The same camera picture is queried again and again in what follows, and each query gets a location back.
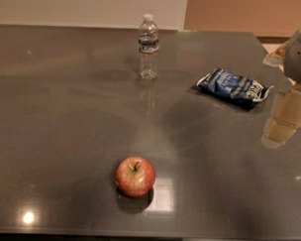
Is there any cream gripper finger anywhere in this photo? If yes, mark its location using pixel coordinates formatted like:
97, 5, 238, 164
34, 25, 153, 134
263, 41, 288, 67
260, 83, 301, 149

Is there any blue chip bag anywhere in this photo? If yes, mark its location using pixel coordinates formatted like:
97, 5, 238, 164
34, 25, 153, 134
196, 68, 271, 110

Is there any red apple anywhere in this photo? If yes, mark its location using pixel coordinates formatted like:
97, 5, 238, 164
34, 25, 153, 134
115, 156, 155, 197

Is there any clear plastic water bottle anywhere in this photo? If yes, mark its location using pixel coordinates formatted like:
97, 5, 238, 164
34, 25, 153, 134
138, 13, 160, 80

